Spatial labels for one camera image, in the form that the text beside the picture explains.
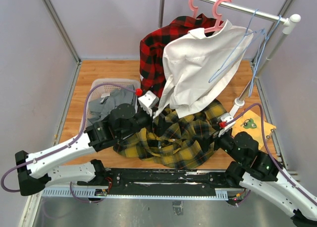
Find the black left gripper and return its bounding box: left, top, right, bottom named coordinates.
left=118, top=105, right=173, bottom=139

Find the yellow plaid flannel shirt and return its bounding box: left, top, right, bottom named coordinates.
left=113, top=99, right=227, bottom=170

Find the grey button-up shirt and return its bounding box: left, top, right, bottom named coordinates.
left=86, top=89, right=137, bottom=126

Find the white shirt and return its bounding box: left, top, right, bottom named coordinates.
left=156, top=20, right=254, bottom=118

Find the blue wire hanger with plaid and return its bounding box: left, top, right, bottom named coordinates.
left=208, top=8, right=265, bottom=84

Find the blue wire hanger of grey shirt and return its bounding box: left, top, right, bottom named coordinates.
left=248, top=15, right=282, bottom=97

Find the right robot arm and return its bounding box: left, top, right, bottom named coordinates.
left=211, top=132, right=317, bottom=227

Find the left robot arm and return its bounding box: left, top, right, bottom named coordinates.
left=15, top=103, right=167, bottom=196

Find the red black plaid shirt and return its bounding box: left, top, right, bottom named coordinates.
left=139, top=14, right=216, bottom=97

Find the pink plastic hanger left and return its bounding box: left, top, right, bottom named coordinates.
left=188, top=0, right=203, bottom=18

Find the pink plastic hanger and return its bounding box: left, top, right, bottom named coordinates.
left=204, top=0, right=233, bottom=35
left=188, top=0, right=203, bottom=18

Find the pink plastic hanger right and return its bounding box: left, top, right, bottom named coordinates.
left=204, top=0, right=233, bottom=35

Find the white plastic laundry basket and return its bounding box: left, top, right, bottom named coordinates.
left=80, top=78, right=140, bottom=128

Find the metal clothes rack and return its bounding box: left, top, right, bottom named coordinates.
left=158, top=0, right=301, bottom=117

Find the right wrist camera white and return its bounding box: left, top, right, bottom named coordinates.
left=218, top=113, right=235, bottom=137

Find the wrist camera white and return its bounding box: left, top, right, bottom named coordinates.
left=218, top=113, right=235, bottom=137
left=138, top=91, right=159, bottom=117

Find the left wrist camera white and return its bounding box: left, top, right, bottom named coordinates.
left=138, top=91, right=159, bottom=117

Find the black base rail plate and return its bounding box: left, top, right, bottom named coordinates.
left=77, top=168, right=241, bottom=197

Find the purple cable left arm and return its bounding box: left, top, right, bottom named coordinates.
left=0, top=83, right=138, bottom=193

